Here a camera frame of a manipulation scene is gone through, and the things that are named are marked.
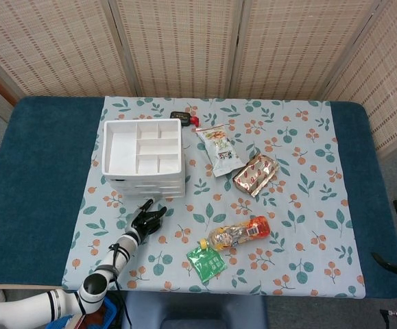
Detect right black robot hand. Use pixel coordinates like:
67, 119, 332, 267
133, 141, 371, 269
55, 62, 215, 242
371, 252, 397, 277

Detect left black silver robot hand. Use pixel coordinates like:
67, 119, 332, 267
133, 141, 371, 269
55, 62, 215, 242
125, 197, 168, 238

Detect clear drawer with dark clip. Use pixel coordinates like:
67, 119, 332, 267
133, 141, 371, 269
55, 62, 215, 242
107, 177, 187, 186

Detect floral leaf tablecloth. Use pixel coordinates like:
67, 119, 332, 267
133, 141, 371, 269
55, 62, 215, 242
62, 95, 367, 297

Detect green tea sachet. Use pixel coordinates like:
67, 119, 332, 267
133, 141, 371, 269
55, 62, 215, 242
186, 245, 228, 284

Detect orange juice plastic bottle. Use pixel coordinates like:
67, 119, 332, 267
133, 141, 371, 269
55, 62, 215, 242
198, 215, 271, 252

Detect blue chair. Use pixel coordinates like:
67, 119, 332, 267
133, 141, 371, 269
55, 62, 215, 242
121, 291, 267, 329

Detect white snack bag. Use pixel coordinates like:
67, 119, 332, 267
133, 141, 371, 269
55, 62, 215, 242
196, 125, 243, 178

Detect small black device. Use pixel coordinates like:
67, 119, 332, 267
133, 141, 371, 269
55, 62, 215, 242
169, 110, 191, 127

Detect teal plush table cover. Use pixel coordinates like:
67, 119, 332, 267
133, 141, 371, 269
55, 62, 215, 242
0, 96, 397, 292

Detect gold red snack package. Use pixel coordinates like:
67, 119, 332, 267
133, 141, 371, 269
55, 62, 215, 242
232, 153, 280, 198

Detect bamboo folding screen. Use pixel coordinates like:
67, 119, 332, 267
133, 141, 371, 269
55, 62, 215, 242
0, 0, 397, 152

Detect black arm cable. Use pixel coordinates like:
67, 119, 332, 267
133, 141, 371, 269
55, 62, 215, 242
108, 242, 130, 329

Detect white plastic drawer organizer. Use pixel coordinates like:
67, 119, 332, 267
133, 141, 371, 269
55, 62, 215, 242
101, 118, 187, 199

